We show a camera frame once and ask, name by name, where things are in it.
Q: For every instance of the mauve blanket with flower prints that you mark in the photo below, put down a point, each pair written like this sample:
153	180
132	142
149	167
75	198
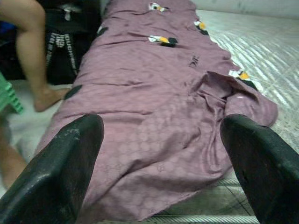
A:
140	105

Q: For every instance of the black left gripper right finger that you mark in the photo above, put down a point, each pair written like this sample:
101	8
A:
268	172

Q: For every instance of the patterned grey mattress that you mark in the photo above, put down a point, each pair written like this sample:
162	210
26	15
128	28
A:
261	46

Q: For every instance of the black bag white lettering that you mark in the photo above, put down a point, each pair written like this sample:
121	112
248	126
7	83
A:
63	46

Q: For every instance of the person in grey shorts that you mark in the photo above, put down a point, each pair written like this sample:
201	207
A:
30	58

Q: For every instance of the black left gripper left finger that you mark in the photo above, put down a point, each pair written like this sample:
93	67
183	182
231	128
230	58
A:
51	177

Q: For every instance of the green plastic stool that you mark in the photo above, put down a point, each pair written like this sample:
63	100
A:
11	98

